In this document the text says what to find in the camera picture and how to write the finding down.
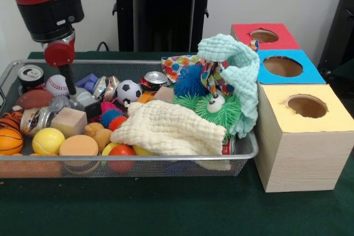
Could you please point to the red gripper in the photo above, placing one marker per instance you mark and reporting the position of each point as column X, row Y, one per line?
column 59, row 55

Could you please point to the grey plastic bottle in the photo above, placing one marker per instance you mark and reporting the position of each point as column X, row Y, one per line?
column 83, row 99

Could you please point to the large polka dot cloth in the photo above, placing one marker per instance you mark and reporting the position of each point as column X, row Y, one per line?
column 174, row 64

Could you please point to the cream yellow cloth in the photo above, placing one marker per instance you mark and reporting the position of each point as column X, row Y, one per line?
column 171, row 128

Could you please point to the green spiky toy with eyes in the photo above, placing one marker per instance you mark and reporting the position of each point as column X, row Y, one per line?
column 218, row 114

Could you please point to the mint green muslin cloth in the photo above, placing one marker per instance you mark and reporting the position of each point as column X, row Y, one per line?
column 243, row 81

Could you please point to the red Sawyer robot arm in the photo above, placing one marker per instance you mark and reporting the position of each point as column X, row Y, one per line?
column 47, row 6

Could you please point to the shallow clear mesh bin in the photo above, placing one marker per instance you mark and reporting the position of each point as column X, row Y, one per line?
column 215, row 168

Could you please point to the wooden box with three holes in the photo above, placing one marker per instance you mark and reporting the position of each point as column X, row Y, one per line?
column 304, row 158

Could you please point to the white baseball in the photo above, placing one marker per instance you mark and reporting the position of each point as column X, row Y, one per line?
column 56, row 85

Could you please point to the silver drink can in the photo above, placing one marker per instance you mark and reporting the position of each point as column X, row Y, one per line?
column 31, row 74

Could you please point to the brown toy football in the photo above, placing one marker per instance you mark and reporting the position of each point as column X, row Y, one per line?
column 34, row 99

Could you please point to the black white soccer ball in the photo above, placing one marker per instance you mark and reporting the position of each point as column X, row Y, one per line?
column 128, row 92

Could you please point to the yellow ball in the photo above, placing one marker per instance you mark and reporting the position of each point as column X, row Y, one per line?
column 48, row 140

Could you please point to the orange toy basketball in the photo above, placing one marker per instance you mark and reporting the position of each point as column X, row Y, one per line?
column 10, row 142

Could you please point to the dark green side table cloth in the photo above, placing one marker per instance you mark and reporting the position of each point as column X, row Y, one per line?
column 345, row 71

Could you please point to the black chair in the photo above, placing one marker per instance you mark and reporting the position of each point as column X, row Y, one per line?
column 343, row 26

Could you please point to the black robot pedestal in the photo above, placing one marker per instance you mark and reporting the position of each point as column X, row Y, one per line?
column 163, row 12

